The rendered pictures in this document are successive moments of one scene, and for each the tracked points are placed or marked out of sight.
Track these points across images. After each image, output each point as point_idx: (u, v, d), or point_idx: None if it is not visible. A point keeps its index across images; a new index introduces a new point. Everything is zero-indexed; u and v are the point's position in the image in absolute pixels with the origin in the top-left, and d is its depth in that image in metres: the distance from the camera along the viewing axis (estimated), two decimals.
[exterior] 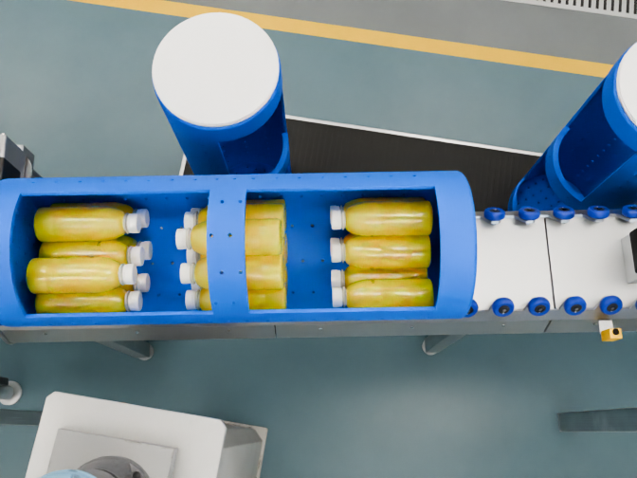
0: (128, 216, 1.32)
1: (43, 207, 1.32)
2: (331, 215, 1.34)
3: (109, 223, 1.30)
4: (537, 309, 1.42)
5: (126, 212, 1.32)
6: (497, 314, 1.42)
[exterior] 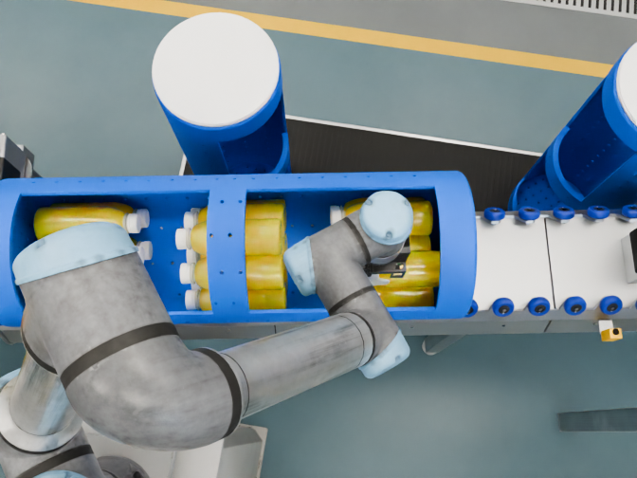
0: (128, 216, 1.32)
1: (43, 207, 1.32)
2: (331, 215, 1.34)
3: (109, 223, 1.30)
4: (537, 309, 1.42)
5: (126, 212, 1.32)
6: (497, 314, 1.42)
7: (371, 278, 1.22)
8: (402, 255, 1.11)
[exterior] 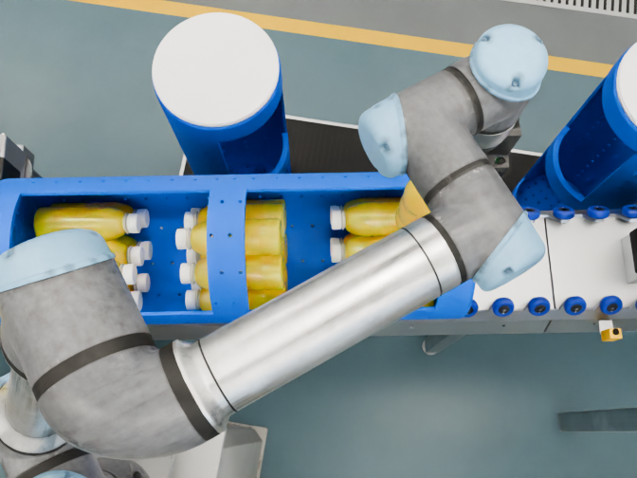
0: (128, 216, 1.32)
1: (43, 207, 1.32)
2: (331, 215, 1.34)
3: (109, 223, 1.30)
4: (537, 309, 1.42)
5: (126, 212, 1.32)
6: (497, 314, 1.42)
7: None
8: (508, 141, 0.82)
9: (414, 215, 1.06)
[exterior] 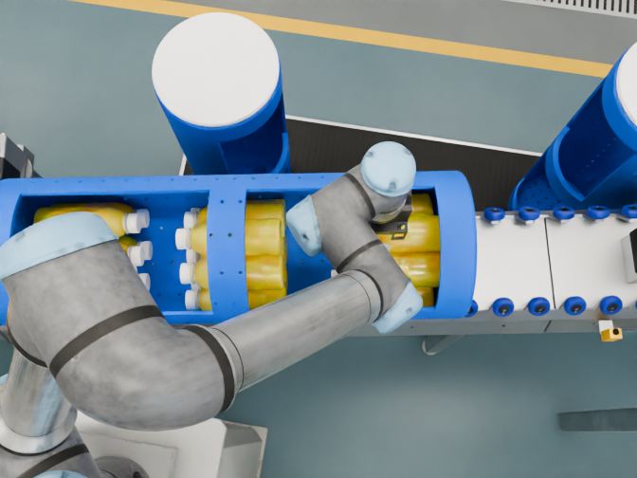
0: (128, 216, 1.32)
1: (43, 207, 1.32)
2: None
3: (109, 223, 1.30)
4: (537, 309, 1.42)
5: (126, 212, 1.32)
6: (497, 314, 1.42)
7: None
8: (404, 213, 1.09)
9: (398, 251, 1.29)
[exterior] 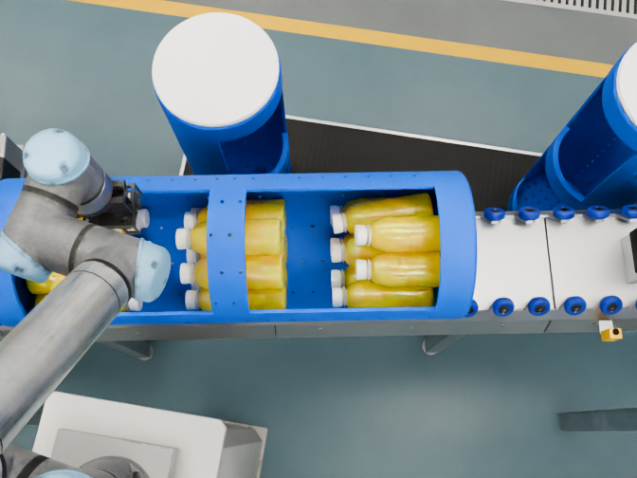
0: None
1: None
2: (332, 221, 1.34)
3: None
4: (537, 309, 1.42)
5: None
6: (497, 314, 1.42)
7: None
8: (118, 206, 1.03)
9: (398, 251, 1.29)
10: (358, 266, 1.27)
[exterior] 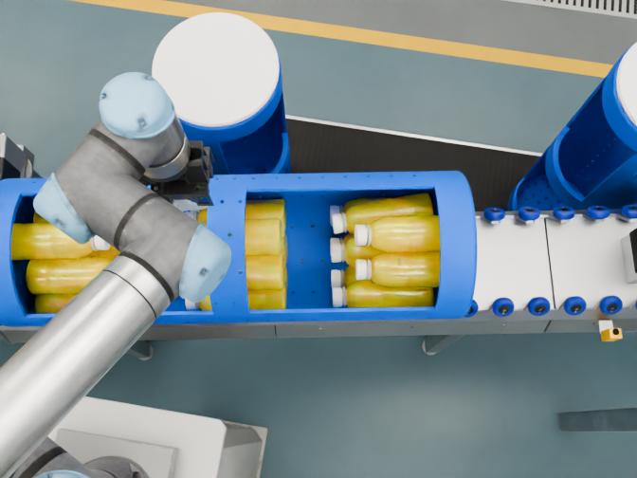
0: None
1: None
2: (332, 221, 1.34)
3: None
4: (537, 309, 1.42)
5: None
6: (497, 314, 1.42)
7: (180, 203, 1.01)
8: (194, 171, 0.90)
9: (398, 251, 1.29)
10: (358, 266, 1.27)
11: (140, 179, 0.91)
